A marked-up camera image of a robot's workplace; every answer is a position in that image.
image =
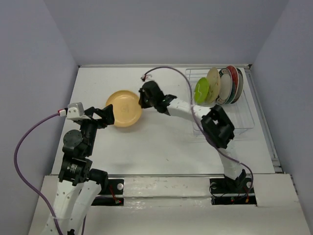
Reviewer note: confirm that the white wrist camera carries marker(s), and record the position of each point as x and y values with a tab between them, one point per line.
145	77
75	112

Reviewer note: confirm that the large green rimmed lettered plate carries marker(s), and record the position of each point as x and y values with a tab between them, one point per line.
225	86

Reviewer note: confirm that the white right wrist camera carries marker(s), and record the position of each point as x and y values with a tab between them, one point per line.
145	77

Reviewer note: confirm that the white wire dish rack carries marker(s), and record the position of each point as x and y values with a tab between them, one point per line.
239	112

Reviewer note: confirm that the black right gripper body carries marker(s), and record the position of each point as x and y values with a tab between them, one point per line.
145	101

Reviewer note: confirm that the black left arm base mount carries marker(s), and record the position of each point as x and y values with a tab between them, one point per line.
112	195

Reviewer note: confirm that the lime green plate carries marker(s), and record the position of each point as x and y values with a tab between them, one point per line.
201	90

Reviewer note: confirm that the small green red rimmed plate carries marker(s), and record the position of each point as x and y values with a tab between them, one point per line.
240	85

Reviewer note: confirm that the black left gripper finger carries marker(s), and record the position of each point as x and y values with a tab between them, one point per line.
94	113
108	115

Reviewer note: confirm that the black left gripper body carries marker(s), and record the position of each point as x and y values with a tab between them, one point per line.
90	127

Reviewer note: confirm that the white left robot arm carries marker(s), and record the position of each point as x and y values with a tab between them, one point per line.
79	183

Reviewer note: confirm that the plain yellow plate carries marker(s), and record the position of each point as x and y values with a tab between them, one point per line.
126	108

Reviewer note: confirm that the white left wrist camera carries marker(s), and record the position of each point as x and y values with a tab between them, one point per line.
75	112

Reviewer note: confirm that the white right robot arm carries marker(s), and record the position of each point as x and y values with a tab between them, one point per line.
213	122

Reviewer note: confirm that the red plate with teal flower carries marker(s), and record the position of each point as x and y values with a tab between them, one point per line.
235	82

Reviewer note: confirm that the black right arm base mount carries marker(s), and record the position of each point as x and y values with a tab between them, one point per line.
221	194

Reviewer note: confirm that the beige plate with bird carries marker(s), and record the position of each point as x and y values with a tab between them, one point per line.
213	78

